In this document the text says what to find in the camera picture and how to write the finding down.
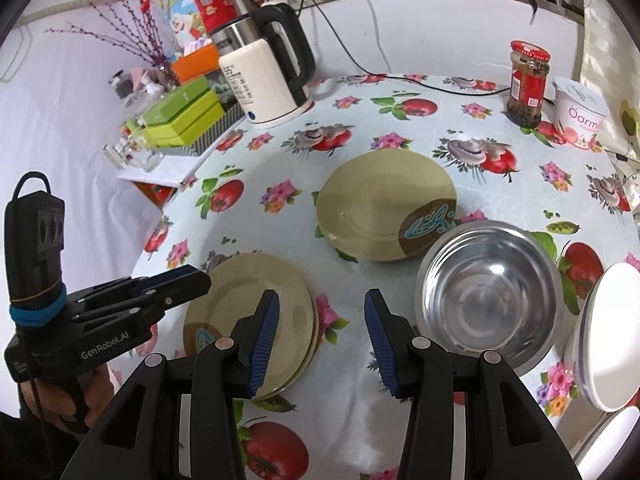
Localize white bowl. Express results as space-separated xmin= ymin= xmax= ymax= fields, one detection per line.
xmin=570 ymin=405 xmax=640 ymax=467
xmin=564 ymin=262 xmax=640 ymax=414

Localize stainless steel bowl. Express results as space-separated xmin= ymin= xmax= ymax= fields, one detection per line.
xmin=414 ymin=220 xmax=565 ymax=378

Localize orange box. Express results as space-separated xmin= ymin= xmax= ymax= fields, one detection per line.
xmin=171 ymin=42 xmax=221 ymax=84

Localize person's left hand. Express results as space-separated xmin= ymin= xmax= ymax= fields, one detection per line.
xmin=20 ymin=362 xmax=112 ymax=434

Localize white and black electric kettle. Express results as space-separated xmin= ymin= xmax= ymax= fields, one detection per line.
xmin=210 ymin=2 xmax=317 ymax=129

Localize black and white striped box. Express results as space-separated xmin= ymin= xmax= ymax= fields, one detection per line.
xmin=165 ymin=107 xmax=249 ymax=157

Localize black power cable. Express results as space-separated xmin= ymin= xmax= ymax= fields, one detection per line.
xmin=297 ymin=0 xmax=556 ymax=107

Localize dried flower branches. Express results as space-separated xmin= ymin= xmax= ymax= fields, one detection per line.
xmin=44 ymin=0 xmax=167 ymax=69

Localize fruit and flower printed tablecloth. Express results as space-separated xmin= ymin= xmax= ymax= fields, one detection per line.
xmin=107 ymin=72 xmax=640 ymax=480

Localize tan plate with fish motif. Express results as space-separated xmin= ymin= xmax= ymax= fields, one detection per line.
xmin=252 ymin=294 xmax=322 ymax=402
xmin=315 ymin=152 xmax=459 ymax=264

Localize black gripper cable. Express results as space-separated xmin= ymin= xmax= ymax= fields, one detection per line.
xmin=12 ymin=171 xmax=57 ymax=202

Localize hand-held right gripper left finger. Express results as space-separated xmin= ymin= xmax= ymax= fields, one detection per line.
xmin=60 ymin=289 xmax=281 ymax=480

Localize glass bottle with dark cap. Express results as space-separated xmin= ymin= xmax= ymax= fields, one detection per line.
xmin=109 ymin=70 xmax=135 ymax=100

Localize sauce jar with red lid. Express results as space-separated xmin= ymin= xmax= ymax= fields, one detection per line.
xmin=506 ymin=40 xmax=551 ymax=129

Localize white cable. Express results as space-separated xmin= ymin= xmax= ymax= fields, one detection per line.
xmin=360 ymin=0 xmax=393 ymax=77

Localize stack of beige plates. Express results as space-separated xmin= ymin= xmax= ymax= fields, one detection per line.
xmin=183 ymin=253 xmax=315 ymax=397

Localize white yogurt cup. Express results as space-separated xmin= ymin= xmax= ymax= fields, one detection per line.
xmin=552 ymin=76 xmax=611 ymax=150

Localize person's left forearm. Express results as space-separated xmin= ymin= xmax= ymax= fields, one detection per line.
xmin=0 ymin=407 xmax=91 ymax=480

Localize colourful gift box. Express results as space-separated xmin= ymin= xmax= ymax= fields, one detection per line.
xmin=145 ymin=0 xmax=212 ymax=56

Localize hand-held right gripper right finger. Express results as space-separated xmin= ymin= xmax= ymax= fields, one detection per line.
xmin=363 ymin=288 xmax=576 ymax=480

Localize green box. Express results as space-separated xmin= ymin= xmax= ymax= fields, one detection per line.
xmin=141 ymin=91 xmax=223 ymax=137
xmin=145 ymin=106 xmax=225 ymax=149
xmin=136 ymin=76 xmax=218 ymax=126

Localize clear glass bottle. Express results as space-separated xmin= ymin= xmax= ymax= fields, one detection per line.
xmin=102 ymin=137 xmax=133 ymax=171

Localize white flat board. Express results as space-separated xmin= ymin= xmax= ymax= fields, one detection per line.
xmin=117 ymin=155 xmax=199 ymax=192

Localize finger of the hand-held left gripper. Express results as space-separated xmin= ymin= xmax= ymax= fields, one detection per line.
xmin=67 ymin=265 xmax=212 ymax=312
xmin=71 ymin=293 xmax=174 ymax=334

